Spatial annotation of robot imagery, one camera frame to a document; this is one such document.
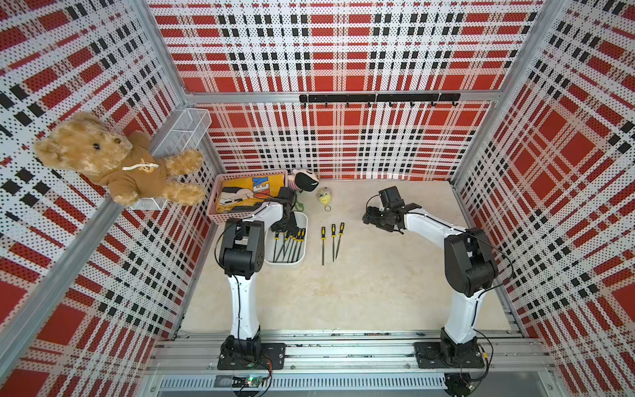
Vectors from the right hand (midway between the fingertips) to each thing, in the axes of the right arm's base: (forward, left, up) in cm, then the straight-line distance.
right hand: (373, 218), depth 97 cm
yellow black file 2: (-3, +13, -8) cm, 15 cm away
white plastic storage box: (-9, +37, -8) cm, 38 cm away
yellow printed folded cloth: (+15, +54, -1) cm, 56 cm away
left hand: (+2, +35, -7) cm, 36 cm away
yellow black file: (-5, +20, -8) cm, 22 cm away
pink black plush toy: (+20, +30, +2) cm, 36 cm away
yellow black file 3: (-5, +30, -7) cm, 32 cm away
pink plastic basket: (+10, +68, 0) cm, 69 cm away
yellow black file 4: (-4, +40, -8) cm, 41 cm away
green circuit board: (-53, +40, -6) cm, 66 cm away
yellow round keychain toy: (+15, +20, -5) cm, 26 cm away
